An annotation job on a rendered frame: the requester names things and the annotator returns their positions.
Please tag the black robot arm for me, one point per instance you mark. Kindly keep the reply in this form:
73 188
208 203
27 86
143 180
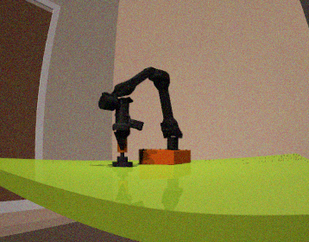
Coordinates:
161 79

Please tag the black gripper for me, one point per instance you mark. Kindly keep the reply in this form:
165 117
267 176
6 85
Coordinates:
121 127

